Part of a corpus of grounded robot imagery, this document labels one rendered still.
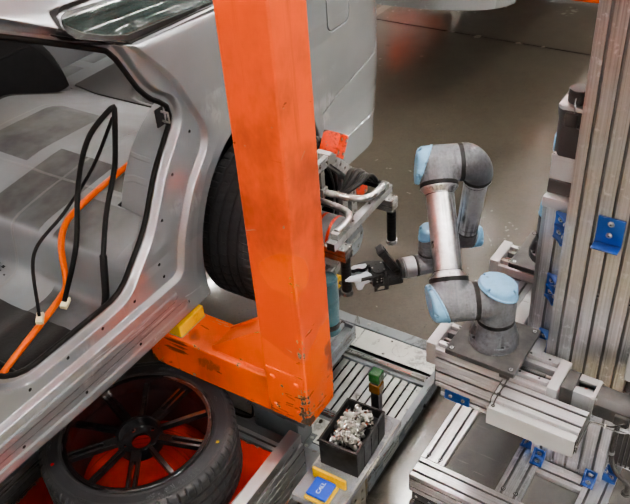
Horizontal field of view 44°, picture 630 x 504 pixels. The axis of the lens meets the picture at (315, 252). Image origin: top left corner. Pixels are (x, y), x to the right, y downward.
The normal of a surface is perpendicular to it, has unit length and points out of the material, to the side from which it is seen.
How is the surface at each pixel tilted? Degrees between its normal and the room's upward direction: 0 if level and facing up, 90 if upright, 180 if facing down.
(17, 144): 5
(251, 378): 90
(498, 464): 0
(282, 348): 90
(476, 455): 0
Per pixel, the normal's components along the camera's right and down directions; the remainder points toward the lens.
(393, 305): -0.07, -0.80
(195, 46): 0.83, 0.13
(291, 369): -0.52, 0.54
